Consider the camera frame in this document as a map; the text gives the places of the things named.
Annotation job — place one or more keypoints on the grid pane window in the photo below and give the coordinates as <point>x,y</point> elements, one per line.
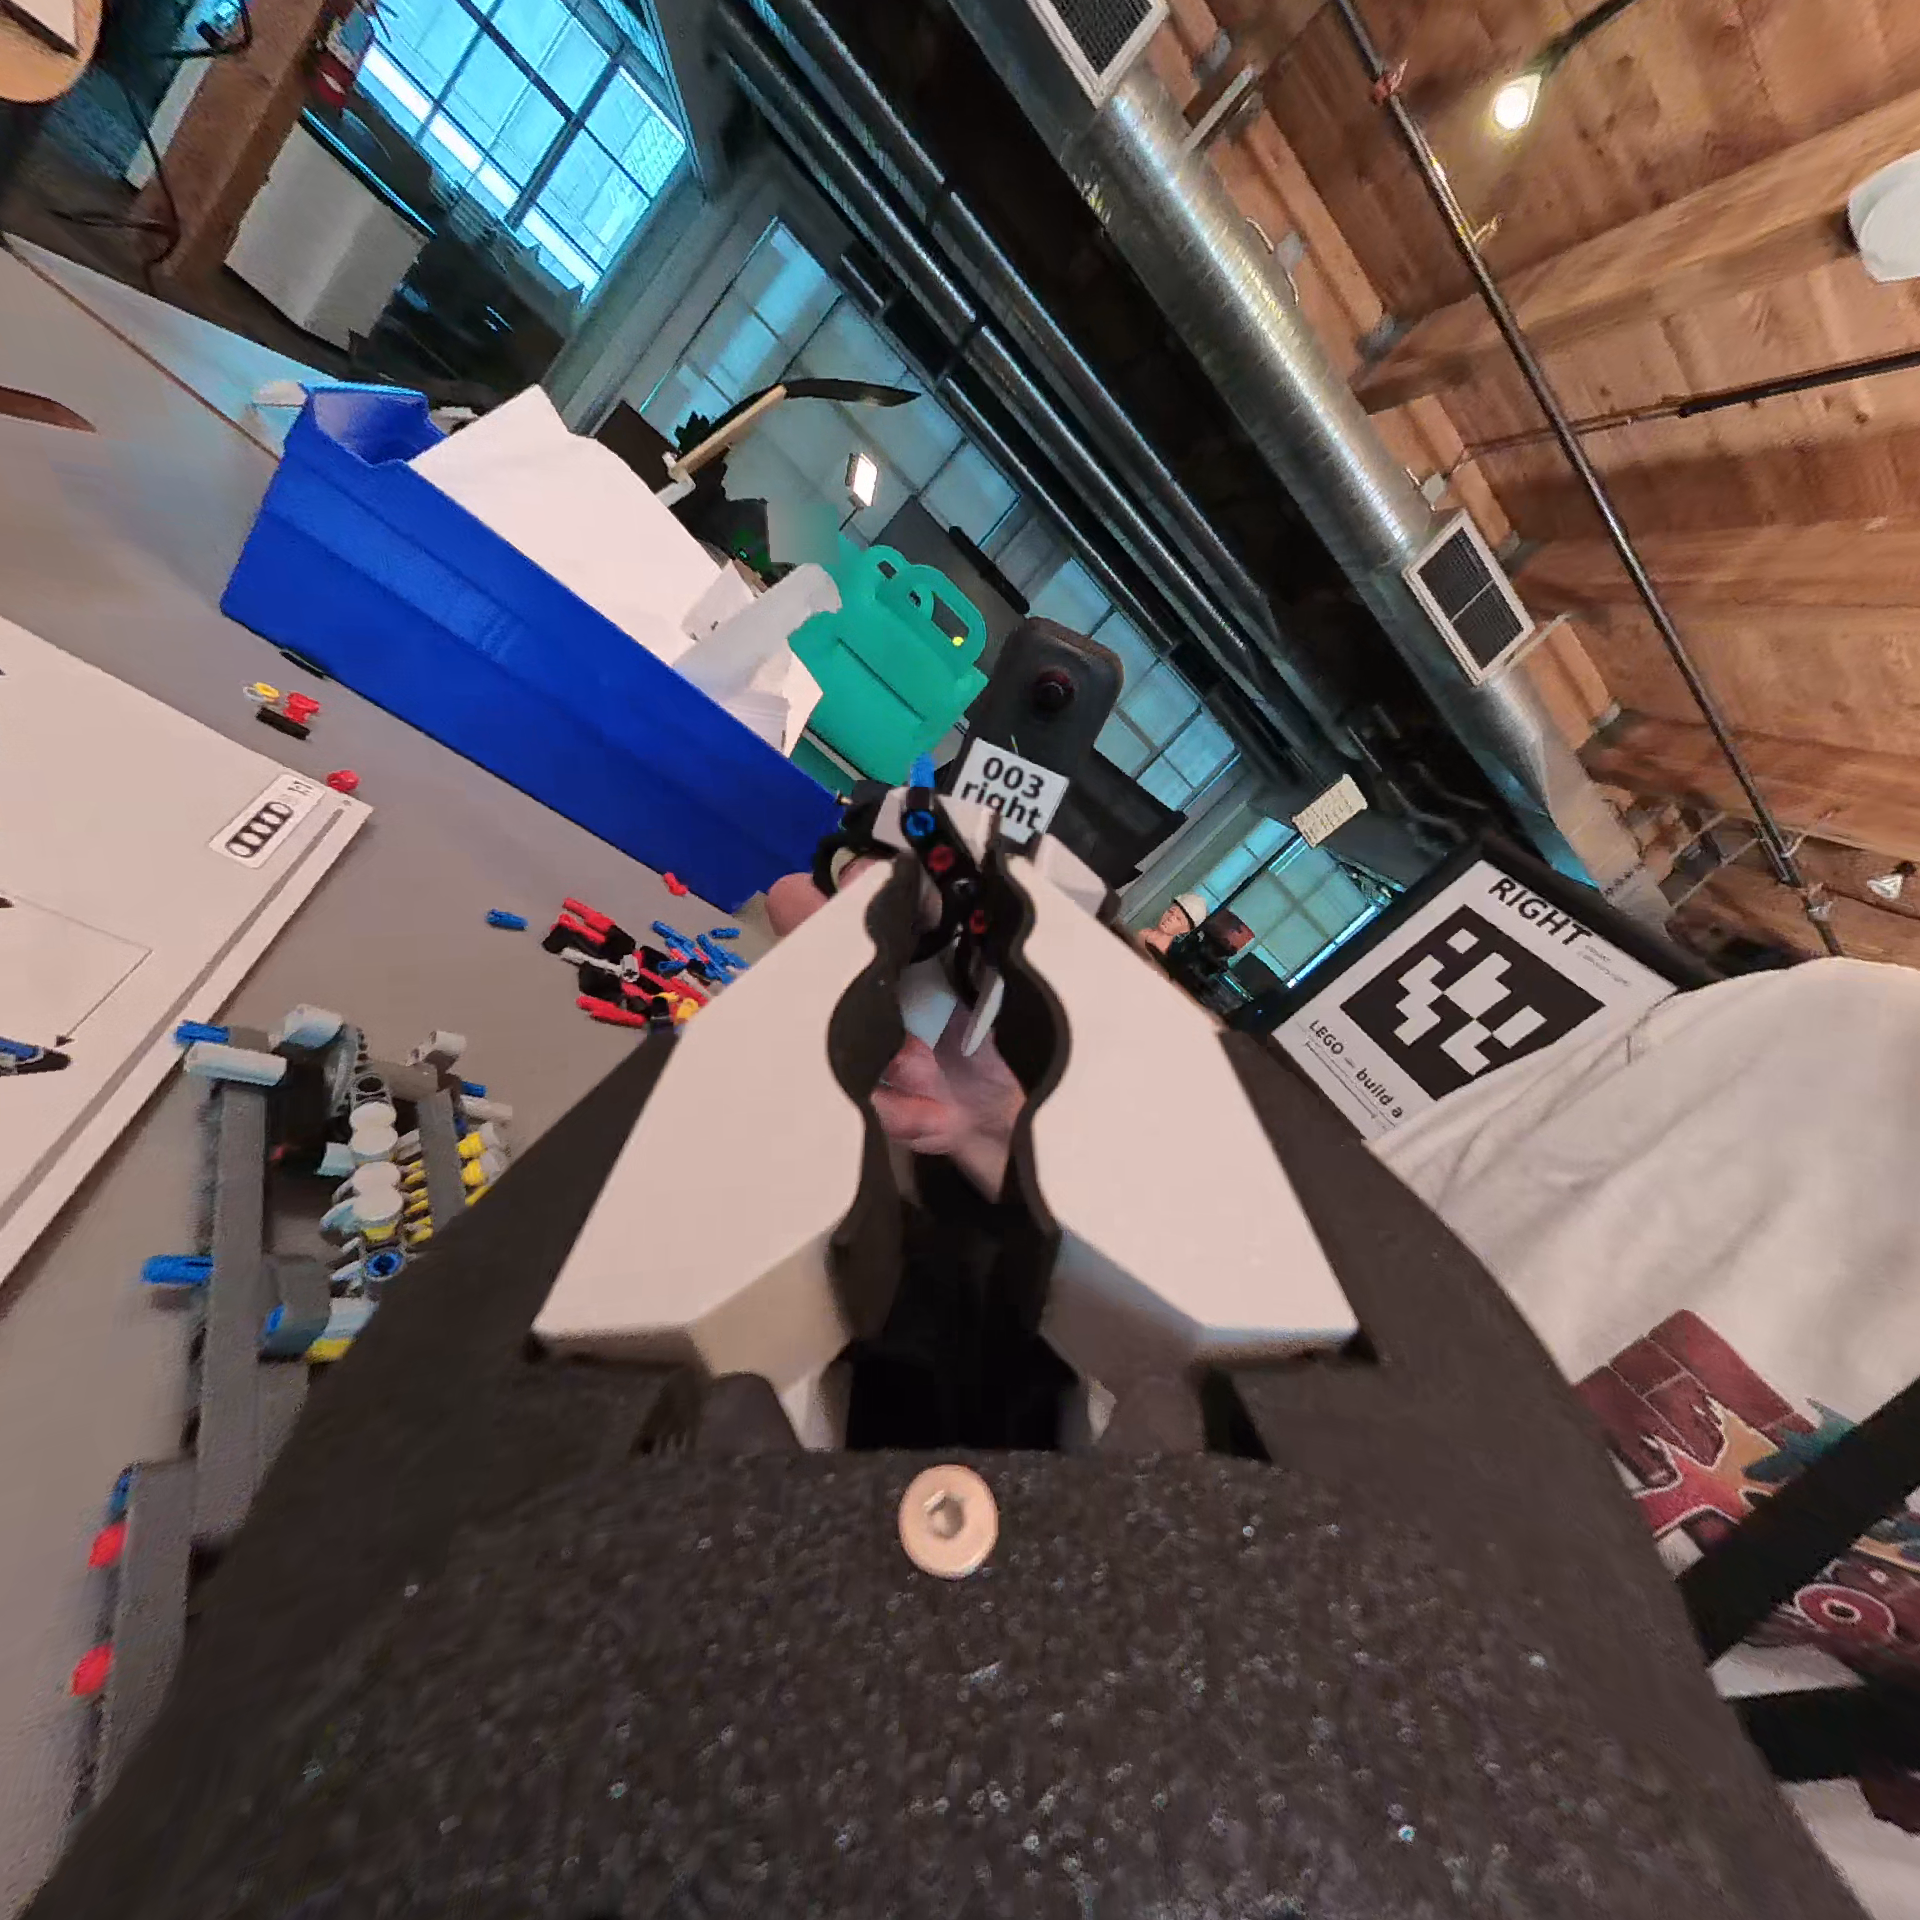
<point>523,136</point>

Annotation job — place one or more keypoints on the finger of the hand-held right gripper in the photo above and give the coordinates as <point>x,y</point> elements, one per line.
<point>1072,879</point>
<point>873,836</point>

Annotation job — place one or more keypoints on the silver ventilation duct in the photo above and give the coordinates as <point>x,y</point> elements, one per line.
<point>1277,376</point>

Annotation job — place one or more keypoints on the small yellow red pin cluster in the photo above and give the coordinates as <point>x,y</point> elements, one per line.
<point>283,713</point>

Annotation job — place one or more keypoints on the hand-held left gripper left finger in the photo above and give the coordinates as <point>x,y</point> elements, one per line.
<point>704,1184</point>

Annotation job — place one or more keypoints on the curved black and wood stand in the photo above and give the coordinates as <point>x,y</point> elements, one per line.
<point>781,412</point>

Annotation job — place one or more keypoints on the red fire extinguisher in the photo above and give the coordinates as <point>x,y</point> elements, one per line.
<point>341,54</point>

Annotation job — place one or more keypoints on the mannequin head white helmet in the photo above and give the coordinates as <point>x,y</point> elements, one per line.
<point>1183,922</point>

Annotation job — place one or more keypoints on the grey lego chassis assembly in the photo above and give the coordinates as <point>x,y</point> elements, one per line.
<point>241,1201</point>

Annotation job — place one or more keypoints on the small bright light panel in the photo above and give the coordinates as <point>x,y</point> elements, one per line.
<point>862,476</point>

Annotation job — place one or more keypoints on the pile of lego pins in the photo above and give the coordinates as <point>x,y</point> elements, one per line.
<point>646,968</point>

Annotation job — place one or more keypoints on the white lamp shade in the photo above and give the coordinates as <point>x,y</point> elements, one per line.
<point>1887,217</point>

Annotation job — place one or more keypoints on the blue plastic bin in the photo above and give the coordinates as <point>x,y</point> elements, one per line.
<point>494,660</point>

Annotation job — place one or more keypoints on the white cabinet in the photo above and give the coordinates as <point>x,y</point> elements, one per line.
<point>322,241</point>

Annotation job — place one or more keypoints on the black and white marker sign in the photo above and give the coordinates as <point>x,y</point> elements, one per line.
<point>1471,991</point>

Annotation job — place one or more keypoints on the white ceiling vent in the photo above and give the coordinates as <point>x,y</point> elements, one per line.
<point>1467,598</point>
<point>1095,36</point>

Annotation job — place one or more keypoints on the lego instruction booklet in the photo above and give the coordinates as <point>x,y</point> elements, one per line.
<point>119,931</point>

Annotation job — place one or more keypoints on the crumpled white paper bags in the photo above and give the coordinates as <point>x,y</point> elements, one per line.
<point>569,511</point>

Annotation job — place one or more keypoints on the wall calendar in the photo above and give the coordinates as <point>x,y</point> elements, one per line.
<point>1330,809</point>

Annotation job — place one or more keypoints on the black lego beam blue pins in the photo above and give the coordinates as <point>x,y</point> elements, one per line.
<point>944,884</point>

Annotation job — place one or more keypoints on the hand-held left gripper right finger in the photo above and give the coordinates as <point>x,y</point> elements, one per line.
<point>1201,1184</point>

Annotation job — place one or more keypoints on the black ceiling pipe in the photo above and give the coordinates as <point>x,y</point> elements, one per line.
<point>1576,435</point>

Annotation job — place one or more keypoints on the person's right hand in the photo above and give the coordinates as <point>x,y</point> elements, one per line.
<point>960,1118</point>

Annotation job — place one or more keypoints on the teal felt bag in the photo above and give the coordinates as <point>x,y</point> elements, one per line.
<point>886,674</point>

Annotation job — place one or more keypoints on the ceiling light bulb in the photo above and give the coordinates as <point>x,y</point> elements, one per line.
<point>1517,102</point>

